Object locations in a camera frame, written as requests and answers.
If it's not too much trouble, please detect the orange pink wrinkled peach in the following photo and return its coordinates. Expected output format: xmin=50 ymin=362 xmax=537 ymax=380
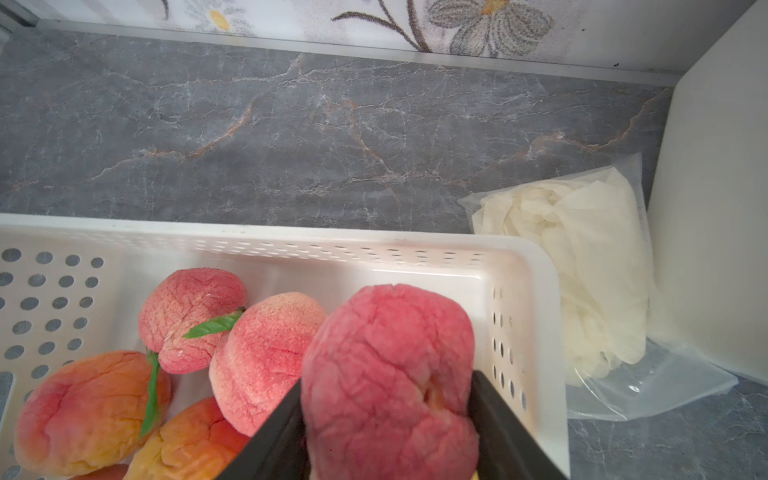
xmin=14 ymin=350 xmax=172 ymax=477

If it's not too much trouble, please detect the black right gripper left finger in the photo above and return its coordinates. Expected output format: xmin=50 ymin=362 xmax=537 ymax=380
xmin=216 ymin=381 xmax=309 ymax=480

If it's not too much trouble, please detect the white perforated plastic basket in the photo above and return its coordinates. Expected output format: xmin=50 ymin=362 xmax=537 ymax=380
xmin=1 ymin=214 xmax=571 ymax=479

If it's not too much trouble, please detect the blue lidded storage box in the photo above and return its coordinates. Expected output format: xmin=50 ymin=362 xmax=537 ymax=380
xmin=648 ymin=1 xmax=767 ymax=383

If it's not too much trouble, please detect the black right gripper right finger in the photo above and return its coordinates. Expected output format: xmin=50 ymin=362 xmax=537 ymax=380
xmin=468 ymin=370 xmax=567 ymax=480

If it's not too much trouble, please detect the clear bag of white material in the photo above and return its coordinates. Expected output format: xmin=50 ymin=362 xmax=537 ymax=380
xmin=461 ymin=153 xmax=738 ymax=421

